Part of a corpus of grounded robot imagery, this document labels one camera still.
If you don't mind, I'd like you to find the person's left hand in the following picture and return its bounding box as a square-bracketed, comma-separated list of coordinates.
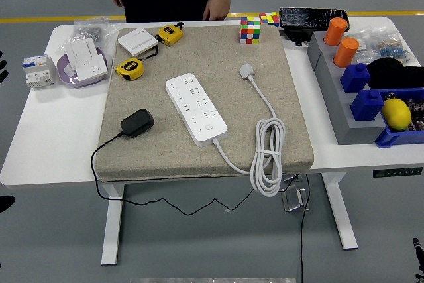
[202, 0, 232, 22]

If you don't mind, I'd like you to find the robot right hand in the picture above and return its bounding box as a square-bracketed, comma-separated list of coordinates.
[412, 237, 424, 283]

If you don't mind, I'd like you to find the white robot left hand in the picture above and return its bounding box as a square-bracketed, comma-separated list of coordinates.
[0, 50, 9, 85]

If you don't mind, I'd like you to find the white power strip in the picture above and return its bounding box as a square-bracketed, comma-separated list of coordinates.
[165, 72, 229, 148]

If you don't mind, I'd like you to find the thin black adapter cord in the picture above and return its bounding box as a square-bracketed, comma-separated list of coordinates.
[89, 131, 299, 216]

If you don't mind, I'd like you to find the black power adapter plug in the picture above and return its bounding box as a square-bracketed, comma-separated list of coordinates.
[119, 108, 156, 139]

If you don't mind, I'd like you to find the white circuit breaker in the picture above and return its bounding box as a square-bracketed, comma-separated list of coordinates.
[21, 54, 56, 91]

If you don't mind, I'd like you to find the large colourful puzzle cube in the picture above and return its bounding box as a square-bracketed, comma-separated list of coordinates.
[240, 16, 262, 45]

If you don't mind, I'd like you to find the clear bag of screws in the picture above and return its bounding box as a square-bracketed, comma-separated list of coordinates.
[72, 17, 121, 52]

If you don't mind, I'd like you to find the small white box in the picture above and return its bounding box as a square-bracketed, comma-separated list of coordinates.
[117, 27, 159, 57]

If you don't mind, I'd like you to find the small colourful puzzle cube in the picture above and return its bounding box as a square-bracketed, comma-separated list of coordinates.
[259, 11, 281, 28]

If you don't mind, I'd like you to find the small yellow object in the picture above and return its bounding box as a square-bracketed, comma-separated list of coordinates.
[154, 21, 185, 47]

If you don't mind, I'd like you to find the purple bowl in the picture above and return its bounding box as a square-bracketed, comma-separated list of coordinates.
[56, 47, 109, 89]

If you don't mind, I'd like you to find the yellow tape measure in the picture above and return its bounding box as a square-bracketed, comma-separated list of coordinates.
[115, 45, 160, 82]

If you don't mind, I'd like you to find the black film-wrapped box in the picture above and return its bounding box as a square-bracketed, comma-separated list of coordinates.
[279, 7, 351, 48]

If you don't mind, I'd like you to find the table height control panel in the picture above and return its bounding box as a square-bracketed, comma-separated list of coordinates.
[372, 167, 423, 178]

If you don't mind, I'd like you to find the white table leg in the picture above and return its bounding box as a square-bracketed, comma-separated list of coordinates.
[100, 183, 125, 266]
[321, 172, 359, 251]

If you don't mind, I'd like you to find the grey-brown table mat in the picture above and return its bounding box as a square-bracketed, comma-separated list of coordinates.
[93, 24, 315, 183]

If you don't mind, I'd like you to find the orange cylinder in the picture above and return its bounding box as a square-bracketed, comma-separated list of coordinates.
[333, 37, 360, 68]
[323, 17, 350, 47]

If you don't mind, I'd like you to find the blue plastic bin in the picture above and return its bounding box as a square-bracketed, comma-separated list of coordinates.
[374, 87, 424, 148]

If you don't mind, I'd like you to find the clear acrylic stand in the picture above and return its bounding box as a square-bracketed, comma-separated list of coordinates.
[281, 173, 304, 184]
[280, 183, 311, 213]

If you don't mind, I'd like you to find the grey stepped peg base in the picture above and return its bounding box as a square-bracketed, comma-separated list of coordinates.
[307, 31, 395, 146]

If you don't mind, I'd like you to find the yellow lemon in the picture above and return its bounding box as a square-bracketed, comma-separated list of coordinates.
[381, 97, 413, 131]

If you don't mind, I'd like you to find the blue peg block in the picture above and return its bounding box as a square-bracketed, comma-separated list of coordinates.
[340, 63, 371, 93]
[350, 89, 385, 122]

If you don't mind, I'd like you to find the clear bag of parts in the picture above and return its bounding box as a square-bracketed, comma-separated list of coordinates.
[348, 28, 417, 67]

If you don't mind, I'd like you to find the white switch panel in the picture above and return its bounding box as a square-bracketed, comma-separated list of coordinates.
[64, 38, 99, 72]

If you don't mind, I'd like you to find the white power strip cable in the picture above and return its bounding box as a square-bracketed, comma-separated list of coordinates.
[211, 63, 286, 198]

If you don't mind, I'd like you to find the white wall socket panel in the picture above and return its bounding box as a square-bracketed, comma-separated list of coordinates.
[75, 56, 109, 82]

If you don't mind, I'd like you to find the black floor cable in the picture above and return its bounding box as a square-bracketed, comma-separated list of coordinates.
[299, 174, 311, 283]

